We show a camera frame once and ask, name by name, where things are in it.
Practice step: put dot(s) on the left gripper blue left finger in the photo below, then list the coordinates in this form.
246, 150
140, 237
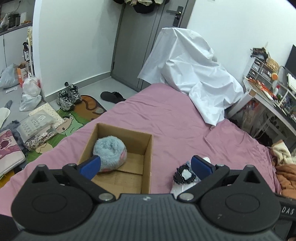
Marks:
90, 167

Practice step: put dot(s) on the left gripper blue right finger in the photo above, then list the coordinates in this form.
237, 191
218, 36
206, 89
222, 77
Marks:
202, 167

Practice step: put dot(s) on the fluffy grey blue plush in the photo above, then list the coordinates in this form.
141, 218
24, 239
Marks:
112, 152

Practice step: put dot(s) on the black lace pouch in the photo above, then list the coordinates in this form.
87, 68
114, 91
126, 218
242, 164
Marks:
184, 174

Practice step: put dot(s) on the pink bed sheet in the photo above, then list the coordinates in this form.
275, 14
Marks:
179, 132

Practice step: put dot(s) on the brown cardboard box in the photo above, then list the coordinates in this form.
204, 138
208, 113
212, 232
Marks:
134, 176

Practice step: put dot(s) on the cartoon floor mat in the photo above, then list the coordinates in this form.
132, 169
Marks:
67, 123

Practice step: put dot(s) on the clear packaged bedding stack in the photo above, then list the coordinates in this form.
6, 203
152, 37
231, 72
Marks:
40, 126

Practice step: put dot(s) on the grey sneaker left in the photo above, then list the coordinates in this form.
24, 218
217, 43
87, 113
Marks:
64, 101

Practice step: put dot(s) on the grey sneaker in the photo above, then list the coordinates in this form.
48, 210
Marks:
64, 101
73, 93

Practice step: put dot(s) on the black slipper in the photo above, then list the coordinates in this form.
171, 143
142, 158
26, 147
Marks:
114, 97

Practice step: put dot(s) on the pink cartoon cushion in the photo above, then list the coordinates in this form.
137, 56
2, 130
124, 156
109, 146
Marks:
11, 154

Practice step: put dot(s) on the cream blanket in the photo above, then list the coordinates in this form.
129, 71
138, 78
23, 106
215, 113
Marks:
282, 153

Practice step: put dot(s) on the grey sneaker right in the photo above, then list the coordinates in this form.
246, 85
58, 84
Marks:
73, 93

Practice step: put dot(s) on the white plastic bag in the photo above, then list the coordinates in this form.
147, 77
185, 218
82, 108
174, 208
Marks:
31, 94

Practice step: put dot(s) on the white desk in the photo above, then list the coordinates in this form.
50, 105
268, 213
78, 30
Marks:
252, 94

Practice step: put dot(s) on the white sheet cover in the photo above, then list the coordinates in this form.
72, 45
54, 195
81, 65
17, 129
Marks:
183, 60

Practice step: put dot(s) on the small drawer organizer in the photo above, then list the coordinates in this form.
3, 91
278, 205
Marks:
257, 70

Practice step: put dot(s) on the orange white cardboard box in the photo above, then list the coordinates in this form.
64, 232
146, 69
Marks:
22, 73

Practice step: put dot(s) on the grey plastic bag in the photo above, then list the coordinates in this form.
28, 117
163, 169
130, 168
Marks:
9, 77

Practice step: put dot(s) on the black monitor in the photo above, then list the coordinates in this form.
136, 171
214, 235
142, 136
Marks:
290, 65

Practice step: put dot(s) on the white cabinet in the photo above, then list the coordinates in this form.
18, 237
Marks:
12, 45

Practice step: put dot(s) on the grey door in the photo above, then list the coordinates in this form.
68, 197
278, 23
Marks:
136, 35

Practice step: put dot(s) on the black hanging clothes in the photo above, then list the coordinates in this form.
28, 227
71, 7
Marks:
142, 6

